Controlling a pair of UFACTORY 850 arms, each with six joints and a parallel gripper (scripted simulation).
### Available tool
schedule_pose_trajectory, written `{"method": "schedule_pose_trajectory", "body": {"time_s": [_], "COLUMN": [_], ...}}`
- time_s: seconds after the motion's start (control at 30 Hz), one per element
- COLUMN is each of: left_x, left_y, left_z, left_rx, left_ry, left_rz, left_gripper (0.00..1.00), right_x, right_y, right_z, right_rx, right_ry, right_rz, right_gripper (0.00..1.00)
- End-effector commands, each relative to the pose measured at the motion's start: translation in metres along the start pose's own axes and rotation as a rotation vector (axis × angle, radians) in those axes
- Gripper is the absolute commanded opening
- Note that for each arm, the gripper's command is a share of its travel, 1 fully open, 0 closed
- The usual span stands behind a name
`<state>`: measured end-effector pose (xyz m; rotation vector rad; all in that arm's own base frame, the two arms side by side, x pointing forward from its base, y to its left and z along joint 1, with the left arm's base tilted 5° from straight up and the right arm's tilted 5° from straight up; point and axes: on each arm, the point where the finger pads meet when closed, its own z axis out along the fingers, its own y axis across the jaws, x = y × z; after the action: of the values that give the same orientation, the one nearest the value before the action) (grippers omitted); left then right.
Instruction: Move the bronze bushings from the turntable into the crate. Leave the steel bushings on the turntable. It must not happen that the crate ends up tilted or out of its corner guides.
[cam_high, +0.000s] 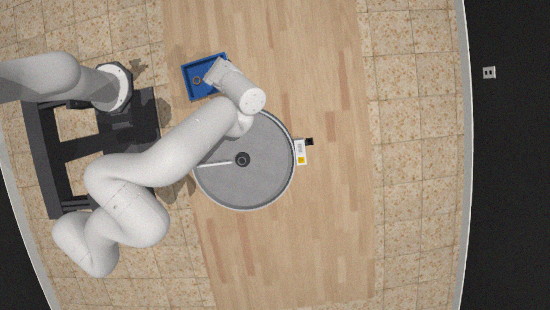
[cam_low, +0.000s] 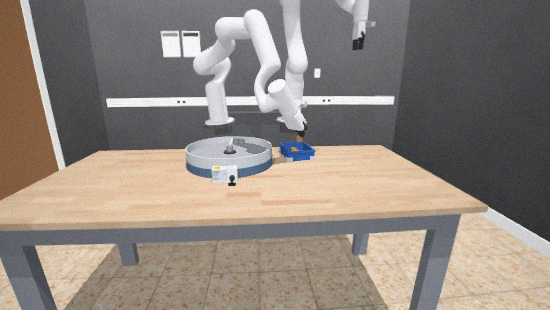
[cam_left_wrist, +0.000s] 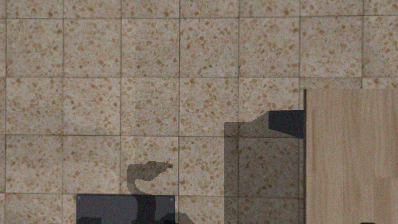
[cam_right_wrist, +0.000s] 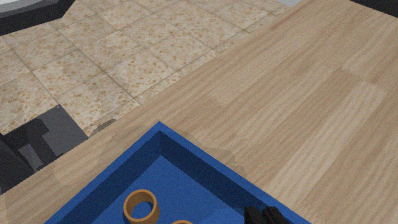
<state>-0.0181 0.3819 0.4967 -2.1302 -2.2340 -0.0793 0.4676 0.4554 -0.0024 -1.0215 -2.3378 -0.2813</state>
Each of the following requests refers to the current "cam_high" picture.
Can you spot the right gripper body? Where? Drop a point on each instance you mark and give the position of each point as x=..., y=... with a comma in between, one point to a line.
x=232, y=67

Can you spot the blue open-top crate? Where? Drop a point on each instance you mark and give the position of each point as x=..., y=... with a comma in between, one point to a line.
x=198, y=68

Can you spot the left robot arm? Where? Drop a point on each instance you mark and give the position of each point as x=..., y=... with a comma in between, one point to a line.
x=58, y=73

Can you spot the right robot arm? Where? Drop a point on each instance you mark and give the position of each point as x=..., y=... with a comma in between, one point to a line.
x=142, y=220

